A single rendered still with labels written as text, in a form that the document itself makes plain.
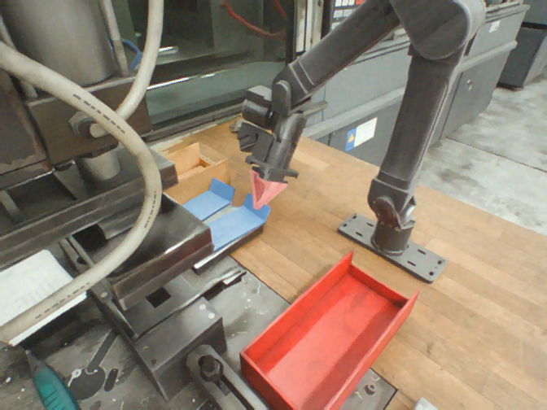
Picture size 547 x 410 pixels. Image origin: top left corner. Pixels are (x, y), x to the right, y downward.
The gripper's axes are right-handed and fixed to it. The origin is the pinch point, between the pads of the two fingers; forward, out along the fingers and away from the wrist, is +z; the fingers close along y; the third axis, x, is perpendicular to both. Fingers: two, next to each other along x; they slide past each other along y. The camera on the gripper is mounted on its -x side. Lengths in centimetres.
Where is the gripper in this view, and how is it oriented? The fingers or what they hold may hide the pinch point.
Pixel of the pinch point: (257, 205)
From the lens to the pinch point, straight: 68.0
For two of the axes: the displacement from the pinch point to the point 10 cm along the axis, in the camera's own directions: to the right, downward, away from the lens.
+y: -6.4, -0.4, -7.6
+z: -3.6, 8.9, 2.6
